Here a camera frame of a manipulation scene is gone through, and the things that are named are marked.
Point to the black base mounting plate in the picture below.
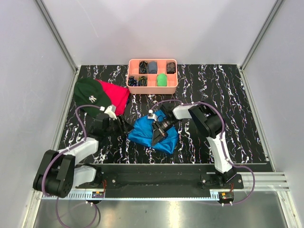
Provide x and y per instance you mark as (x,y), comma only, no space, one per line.
(161,181)

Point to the green rolled cloth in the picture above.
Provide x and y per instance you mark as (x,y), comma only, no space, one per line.
(161,80)

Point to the grey rolled cloth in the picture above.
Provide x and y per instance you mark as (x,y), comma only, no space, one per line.
(152,67)

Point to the pink folded cloth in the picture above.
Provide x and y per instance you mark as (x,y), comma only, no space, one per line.
(118,95)

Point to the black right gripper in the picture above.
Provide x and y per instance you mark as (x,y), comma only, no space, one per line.
(157,137)

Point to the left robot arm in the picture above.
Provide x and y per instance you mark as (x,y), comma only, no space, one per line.
(57,173)

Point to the bright blue napkin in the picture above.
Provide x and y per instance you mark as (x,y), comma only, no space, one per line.
(142,134)

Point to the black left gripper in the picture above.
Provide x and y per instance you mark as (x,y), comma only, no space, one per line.
(123,129)

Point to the pink divided organizer box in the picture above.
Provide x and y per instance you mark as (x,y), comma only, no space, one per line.
(151,86)

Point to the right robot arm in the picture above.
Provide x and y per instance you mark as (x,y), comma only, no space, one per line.
(210,124)

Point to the dark floral rolled cloth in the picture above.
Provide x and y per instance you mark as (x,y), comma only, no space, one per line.
(143,67)

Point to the yellow floral rolled cloth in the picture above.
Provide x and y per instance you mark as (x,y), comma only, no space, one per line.
(142,81)

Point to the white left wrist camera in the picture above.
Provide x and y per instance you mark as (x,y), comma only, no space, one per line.
(110,111)

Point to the brown patterned rolled cloth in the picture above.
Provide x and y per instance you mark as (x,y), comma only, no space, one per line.
(171,68)

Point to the aluminium frame rail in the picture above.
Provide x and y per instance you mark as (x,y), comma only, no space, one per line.
(51,25)

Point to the navy striped rolled cloth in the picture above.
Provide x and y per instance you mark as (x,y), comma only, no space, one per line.
(132,81)

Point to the dark green baseball cap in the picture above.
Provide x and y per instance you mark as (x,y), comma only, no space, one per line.
(88,91)

